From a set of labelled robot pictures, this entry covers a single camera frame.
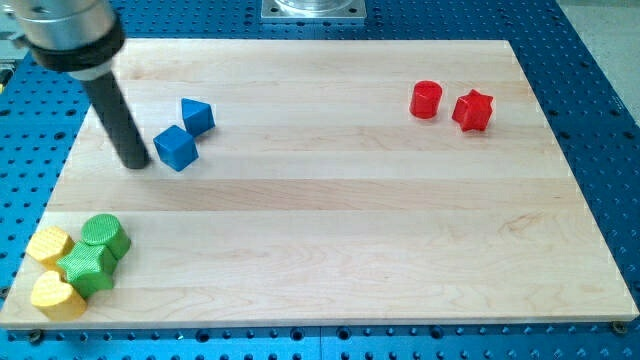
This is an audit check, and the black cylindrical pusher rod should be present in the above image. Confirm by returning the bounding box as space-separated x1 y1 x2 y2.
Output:
81 71 150 169

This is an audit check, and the blue cube block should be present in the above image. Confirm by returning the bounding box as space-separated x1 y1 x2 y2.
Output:
153 125 199 172

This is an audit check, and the blue perforated metal table plate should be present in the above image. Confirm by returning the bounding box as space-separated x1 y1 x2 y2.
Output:
1 0 639 359

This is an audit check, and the blue triangular prism block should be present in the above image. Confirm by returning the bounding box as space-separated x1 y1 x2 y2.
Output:
181 98 215 137

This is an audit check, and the green cylinder block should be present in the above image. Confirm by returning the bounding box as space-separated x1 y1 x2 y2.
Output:
81 214 131 260

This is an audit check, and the light wooden board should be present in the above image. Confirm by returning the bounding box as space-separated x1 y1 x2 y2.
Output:
0 38 640 330

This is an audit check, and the yellow hexagon block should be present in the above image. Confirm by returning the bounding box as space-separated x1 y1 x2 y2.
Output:
26 226 75 272

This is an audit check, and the green star block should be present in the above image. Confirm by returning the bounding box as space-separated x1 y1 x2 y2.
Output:
56 242 118 298

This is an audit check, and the yellow heart block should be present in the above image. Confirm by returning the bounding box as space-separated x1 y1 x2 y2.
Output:
30 271 87 321

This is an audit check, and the red cylinder block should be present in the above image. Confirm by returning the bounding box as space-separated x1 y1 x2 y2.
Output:
409 80 443 119

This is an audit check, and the red star block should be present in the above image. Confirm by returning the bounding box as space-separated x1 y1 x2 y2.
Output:
452 89 494 132

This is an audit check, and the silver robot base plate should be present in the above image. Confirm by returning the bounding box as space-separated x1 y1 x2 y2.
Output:
260 0 367 23

